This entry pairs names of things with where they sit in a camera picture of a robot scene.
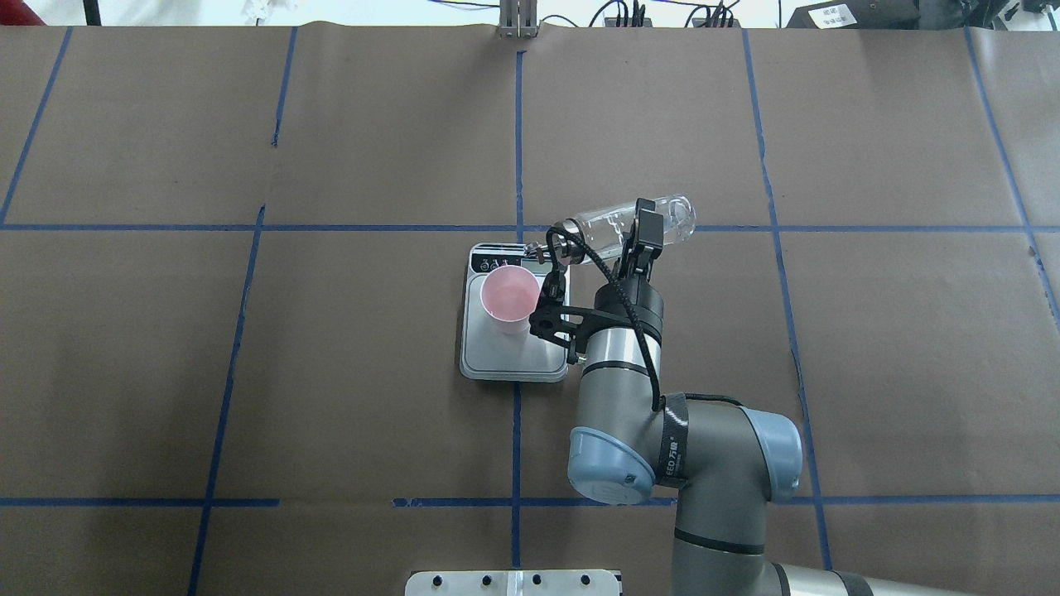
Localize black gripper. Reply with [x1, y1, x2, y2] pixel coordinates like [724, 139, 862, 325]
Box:
[595, 199, 665, 334]

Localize glass sauce dispenser bottle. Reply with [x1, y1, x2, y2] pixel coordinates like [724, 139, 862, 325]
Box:
[525, 194, 699, 265]

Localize pink plastic cup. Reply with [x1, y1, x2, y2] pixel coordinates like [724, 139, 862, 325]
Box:
[480, 265, 540, 334]

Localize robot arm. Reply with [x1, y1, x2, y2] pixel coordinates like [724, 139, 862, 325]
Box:
[559, 195, 937, 595]

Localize digital kitchen scale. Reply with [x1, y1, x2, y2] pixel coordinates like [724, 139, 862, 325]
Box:
[459, 243, 568, 382]

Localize black device with label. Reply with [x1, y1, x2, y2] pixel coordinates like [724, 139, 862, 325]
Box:
[784, 1, 921, 30]

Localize black cables on desk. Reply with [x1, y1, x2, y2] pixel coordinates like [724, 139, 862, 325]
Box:
[538, 0, 783, 29]

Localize aluminium frame post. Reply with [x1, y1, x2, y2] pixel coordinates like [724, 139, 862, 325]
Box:
[497, 0, 540, 39]

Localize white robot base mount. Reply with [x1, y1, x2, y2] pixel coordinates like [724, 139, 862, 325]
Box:
[404, 569, 624, 595]

